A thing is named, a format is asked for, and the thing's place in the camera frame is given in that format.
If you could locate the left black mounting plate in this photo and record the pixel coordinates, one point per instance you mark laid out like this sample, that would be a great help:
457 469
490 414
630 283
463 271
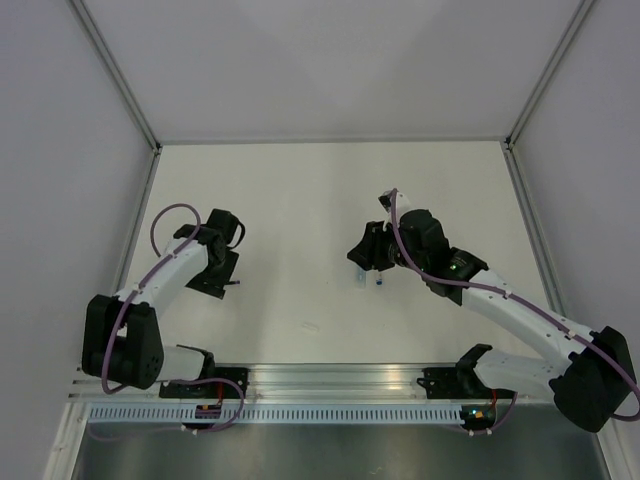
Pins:
223 384

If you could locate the light blue highlighter pen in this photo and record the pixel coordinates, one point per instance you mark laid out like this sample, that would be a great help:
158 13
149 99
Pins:
361 279

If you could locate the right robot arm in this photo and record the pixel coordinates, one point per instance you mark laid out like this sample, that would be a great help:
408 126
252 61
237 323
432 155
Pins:
586 374

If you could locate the aluminium frame post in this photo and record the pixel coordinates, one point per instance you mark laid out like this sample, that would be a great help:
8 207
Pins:
89 25
560 51

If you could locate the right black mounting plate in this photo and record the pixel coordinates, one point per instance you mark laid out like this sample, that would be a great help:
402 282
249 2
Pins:
446 383

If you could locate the white slotted cable duct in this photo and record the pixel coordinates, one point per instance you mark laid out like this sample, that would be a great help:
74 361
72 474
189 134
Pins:
346 414

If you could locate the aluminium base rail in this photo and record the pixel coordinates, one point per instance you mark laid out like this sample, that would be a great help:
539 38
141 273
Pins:
293 384

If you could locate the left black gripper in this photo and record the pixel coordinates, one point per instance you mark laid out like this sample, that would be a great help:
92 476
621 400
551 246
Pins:
198 283

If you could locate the left aluminium frame post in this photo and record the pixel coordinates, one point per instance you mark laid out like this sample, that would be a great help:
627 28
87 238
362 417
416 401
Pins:
89 25

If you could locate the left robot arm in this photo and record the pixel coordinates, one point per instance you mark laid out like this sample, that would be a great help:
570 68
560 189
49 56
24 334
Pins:
122 343

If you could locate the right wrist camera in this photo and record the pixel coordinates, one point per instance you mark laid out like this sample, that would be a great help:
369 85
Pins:
395 203

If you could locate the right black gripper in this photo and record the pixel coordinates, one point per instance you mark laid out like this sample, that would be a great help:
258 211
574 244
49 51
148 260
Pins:
371 245

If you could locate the right aluminium frame post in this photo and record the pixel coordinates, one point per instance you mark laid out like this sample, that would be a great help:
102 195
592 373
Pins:
560 51

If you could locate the black mounting plate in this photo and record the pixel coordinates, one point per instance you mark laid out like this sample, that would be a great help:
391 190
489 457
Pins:
446 383
223 384

